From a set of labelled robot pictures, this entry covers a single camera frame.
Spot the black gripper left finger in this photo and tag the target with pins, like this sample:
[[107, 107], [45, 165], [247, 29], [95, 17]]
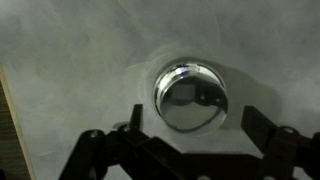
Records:
[[113, 156]]

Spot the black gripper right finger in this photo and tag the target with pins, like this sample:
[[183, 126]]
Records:
[[286, 153]]

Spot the shiny metal bowl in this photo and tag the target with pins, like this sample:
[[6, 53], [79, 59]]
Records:
[[190, 96]]

